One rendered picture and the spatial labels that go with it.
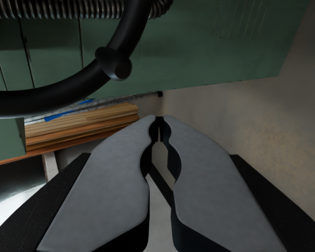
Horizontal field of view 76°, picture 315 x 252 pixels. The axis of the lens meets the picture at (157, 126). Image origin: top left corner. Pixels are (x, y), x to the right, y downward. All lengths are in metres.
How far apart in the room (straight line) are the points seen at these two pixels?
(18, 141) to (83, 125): 1.40
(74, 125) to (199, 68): 1.43
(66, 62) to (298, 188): 0.90
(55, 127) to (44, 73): 1.43
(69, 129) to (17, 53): 1.47
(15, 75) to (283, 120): 0.85
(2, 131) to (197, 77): 0.46
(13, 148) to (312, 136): 0.88
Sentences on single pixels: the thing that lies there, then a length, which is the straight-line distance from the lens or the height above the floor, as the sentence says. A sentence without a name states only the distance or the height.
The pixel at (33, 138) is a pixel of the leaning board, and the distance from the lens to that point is 1.85.
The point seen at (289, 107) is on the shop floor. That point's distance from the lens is 0.90.
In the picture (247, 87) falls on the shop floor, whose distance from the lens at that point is 0.99.
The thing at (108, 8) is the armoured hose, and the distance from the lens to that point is 0.30.
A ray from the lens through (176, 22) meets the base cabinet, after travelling 0.50.
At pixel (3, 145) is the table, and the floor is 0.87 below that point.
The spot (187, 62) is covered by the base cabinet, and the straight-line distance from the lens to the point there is 0.54.
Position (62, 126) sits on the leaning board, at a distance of 1.84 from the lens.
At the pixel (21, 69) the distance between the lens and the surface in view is 0.42.
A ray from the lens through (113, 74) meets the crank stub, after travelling 0.18.
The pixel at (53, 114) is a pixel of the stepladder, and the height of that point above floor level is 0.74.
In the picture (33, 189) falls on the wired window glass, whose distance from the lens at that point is 1.93.
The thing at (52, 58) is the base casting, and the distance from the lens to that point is 0.42.
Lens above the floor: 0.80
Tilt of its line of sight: 28 degrees down
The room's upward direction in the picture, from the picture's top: 102 degrees counter-clockwise
